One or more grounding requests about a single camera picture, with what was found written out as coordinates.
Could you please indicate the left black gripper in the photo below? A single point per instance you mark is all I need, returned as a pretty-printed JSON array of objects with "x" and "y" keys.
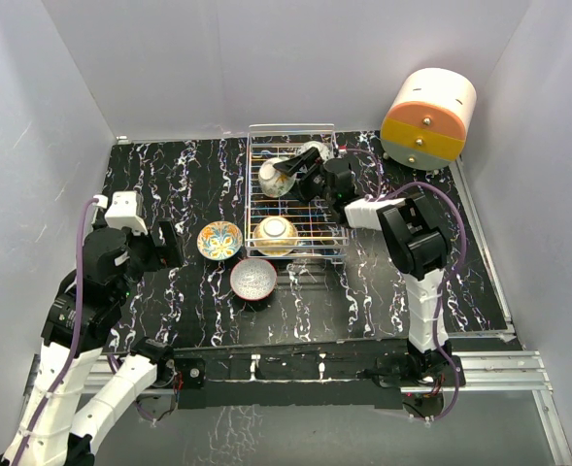
[{"x": 164, "y": 254}]

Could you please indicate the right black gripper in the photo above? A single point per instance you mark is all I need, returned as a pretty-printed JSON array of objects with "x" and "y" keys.
[{"x": 295, "y": 165}]

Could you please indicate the white orange flower bowl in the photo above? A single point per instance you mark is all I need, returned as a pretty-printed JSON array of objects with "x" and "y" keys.
[{"x": 274, "y": 183}]

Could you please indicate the blue patterned bowl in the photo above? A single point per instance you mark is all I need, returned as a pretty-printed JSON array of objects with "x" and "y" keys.
[{"x": 324, "y": 151}]

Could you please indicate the orange blue floral bowl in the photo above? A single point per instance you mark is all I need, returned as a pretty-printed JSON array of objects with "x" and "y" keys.
[{"x": 219, "y": 240}]

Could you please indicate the yellow teal sun bowl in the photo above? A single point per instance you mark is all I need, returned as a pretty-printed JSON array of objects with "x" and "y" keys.
[{"x": 275, "y": 236}]

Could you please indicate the grey red-rimmed patterned bowl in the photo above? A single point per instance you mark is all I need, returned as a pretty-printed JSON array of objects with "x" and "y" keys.
[{"x": 253, "y": 279}]

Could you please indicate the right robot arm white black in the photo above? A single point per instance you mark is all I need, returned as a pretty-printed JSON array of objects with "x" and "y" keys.
[{"x": 416, "y": 245}]

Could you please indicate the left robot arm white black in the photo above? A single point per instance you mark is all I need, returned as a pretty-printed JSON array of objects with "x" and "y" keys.
[{"x": 55, "y": 428}]

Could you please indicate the round pastel drawer cabinet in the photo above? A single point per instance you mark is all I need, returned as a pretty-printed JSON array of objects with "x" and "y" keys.
[{"x": 427, "y": 124}]

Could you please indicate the black front mounting bar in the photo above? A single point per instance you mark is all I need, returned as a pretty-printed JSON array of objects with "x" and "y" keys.
[{"x": 383, "y": 373}]

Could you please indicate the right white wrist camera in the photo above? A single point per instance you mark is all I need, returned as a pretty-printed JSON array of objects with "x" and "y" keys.
[{"x": 339, "y": 151}]

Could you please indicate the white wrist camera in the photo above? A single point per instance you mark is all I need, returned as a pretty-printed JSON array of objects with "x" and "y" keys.
[
  {"x": 126, "y": 212},
  {"x": 339, "y": 151}
]

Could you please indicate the white wire dish rack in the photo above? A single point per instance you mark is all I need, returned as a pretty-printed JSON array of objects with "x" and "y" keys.
[{"x": 318, "y": 237}]

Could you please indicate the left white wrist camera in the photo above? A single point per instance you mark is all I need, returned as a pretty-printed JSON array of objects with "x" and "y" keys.
[{"x": 126, "y": 212}]

